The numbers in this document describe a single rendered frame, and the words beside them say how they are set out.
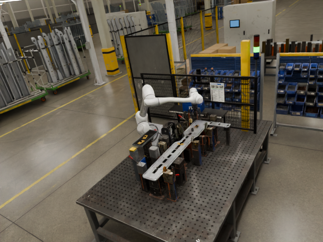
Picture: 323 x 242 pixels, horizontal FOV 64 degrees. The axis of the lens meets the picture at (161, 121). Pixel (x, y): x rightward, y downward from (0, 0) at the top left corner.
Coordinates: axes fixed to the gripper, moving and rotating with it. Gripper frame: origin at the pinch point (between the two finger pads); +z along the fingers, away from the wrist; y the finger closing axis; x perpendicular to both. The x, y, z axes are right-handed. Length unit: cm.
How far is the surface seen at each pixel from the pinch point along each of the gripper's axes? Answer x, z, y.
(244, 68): 58, -50, 49
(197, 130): -8.7, 14.3, 5.5
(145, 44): 167, -67, -187
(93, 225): -150, 83, -73
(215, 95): 54, -11, 7
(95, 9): 471, -147, -614
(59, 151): -20, 112, -321
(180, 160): -80, 12, 18
